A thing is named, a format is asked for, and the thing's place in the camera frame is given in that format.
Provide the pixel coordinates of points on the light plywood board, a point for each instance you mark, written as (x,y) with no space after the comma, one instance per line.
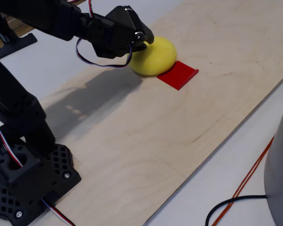
(155,141)

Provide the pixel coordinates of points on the large grey round container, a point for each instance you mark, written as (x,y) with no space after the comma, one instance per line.
(281,164)

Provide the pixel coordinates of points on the yellow foam ball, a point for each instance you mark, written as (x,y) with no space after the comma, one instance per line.
(155,56)

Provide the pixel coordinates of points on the black robot arm with base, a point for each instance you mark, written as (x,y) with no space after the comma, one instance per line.
(11,99)

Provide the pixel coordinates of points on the black camera stand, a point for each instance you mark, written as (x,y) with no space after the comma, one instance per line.
(16,43)

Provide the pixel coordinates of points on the red square plate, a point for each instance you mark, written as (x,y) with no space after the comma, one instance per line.
(179,74)

